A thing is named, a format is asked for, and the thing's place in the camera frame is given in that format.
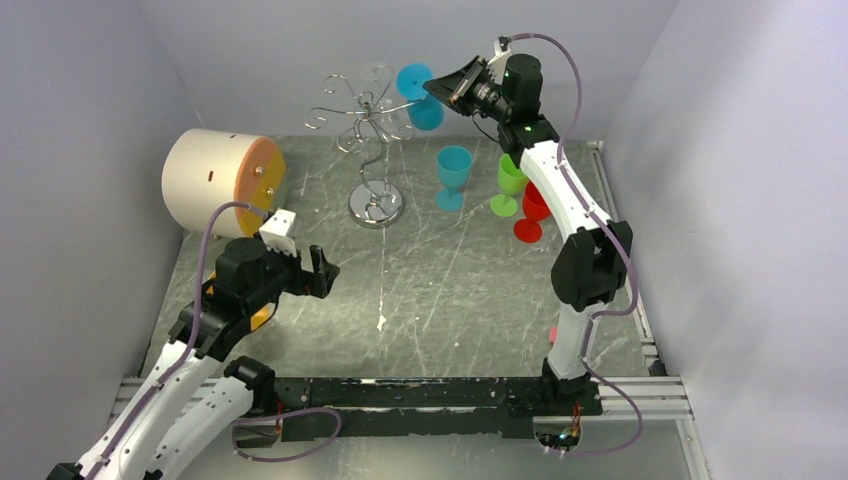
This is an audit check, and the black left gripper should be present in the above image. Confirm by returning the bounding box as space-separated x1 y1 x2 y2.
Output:
243 237 338 313

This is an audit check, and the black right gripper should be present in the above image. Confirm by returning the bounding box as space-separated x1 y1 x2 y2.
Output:
423 56 512 123

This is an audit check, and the blue plastic wine glass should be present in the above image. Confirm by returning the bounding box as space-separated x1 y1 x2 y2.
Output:
396 63 444 131

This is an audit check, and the clear wine glass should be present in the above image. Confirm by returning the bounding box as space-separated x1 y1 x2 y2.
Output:
360 62 400 143

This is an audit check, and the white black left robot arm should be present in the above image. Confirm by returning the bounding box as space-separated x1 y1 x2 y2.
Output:
48 237 340 479

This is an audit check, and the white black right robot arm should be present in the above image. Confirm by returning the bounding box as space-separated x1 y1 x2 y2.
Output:
423 54 633 414

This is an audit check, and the orange plastic wine glass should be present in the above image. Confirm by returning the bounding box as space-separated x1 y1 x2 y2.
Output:
203 272 276 332

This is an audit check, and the green plastic wine glass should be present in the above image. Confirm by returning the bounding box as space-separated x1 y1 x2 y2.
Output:
490 154 528 218

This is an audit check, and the red plastic wine glass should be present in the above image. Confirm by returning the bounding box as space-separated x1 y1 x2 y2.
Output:
513 183 551 243

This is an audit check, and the light blue plastic goblet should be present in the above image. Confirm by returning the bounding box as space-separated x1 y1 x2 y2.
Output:
436 146 473 212

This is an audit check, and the round cream drawer box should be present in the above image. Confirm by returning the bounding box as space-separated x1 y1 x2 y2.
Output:
161 128 286 232

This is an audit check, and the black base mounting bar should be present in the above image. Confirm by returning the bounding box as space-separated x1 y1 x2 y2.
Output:
252 376 603 442

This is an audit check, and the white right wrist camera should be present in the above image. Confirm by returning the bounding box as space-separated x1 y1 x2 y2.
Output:
487 36 512 84

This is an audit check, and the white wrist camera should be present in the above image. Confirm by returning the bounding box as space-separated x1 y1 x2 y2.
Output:
258 209 298 257
487 36 512 84

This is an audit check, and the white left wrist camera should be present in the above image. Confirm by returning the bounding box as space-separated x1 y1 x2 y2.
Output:
258 209 298 257

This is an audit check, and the chrome wire wine glass rack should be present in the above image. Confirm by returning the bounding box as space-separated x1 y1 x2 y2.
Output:
303 74 414 229

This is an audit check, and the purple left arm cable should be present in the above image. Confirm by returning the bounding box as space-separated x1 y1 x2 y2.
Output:
82 201 273 480

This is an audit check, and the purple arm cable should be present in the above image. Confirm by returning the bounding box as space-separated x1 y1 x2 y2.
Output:
82 201 273 480
503 33 645 458

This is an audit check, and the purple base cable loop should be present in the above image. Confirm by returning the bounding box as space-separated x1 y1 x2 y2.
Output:
229 407 343 464

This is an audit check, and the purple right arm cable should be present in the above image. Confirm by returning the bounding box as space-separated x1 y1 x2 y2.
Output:
503 33 645 458

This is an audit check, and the aluminium extrusion rail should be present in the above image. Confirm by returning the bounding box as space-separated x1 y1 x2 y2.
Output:
593 376 694 421

